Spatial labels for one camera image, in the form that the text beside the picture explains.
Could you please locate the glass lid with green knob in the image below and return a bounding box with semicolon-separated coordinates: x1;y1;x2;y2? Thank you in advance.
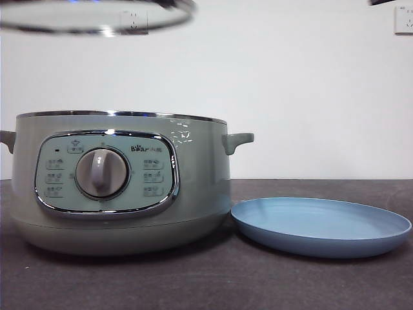
0;0;198;36

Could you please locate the pale green electric steamer pot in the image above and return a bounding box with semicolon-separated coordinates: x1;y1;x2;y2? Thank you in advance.
0;110;255;257

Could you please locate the blue round plate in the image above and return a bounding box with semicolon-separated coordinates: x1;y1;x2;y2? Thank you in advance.
230;196;413;259

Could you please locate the white wall socket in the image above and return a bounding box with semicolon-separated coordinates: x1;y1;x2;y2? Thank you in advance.
120;10;150;35
394;6;413;35

